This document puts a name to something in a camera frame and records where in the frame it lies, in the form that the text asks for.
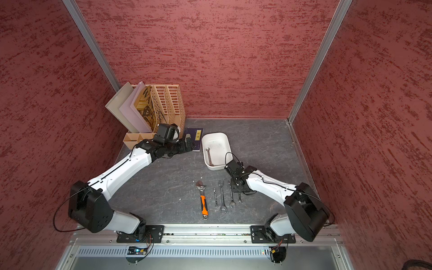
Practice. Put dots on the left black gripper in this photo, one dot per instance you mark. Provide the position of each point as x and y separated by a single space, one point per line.
183 148

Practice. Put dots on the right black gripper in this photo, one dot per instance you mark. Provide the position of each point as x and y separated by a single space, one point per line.
235 189

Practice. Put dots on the small silver combination wrench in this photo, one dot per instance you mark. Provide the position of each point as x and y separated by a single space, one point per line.
215 197

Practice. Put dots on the white plastic storage box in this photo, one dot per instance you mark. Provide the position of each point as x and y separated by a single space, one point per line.
220 150

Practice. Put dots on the medium silver combination wrench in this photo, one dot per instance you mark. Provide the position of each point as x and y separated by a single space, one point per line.
232 203

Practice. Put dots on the large silver combination wrench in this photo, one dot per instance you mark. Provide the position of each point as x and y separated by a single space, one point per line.
223 208

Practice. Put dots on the orange handled adjustable wrench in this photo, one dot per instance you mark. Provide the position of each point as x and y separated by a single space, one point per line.
203 200

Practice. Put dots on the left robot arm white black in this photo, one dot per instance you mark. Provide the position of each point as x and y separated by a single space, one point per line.
89 201

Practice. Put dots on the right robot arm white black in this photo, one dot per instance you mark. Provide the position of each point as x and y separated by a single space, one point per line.
305 215

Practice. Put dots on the silver stapler on notebook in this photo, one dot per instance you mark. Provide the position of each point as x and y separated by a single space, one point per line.
188 139

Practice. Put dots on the dark blue notebook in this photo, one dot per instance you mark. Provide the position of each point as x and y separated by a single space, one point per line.
196 137

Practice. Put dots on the yellow patterned book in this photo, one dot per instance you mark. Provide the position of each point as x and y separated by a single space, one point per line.
144 104

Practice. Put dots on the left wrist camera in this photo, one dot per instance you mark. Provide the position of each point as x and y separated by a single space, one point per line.
167 133

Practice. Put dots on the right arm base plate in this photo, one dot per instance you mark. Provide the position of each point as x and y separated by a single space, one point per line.
264 235

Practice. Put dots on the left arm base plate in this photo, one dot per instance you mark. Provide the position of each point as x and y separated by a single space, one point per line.
144 234

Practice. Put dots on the aluminium front rail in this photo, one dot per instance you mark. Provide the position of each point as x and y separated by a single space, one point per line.
211 235

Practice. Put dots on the left corner aluminium post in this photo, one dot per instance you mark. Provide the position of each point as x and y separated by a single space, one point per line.
78 18

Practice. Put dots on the corner aluminium post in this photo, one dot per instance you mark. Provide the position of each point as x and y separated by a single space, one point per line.
78 18
335 23

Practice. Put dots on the right corner aluminium post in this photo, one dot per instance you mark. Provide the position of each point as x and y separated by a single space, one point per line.
335 23

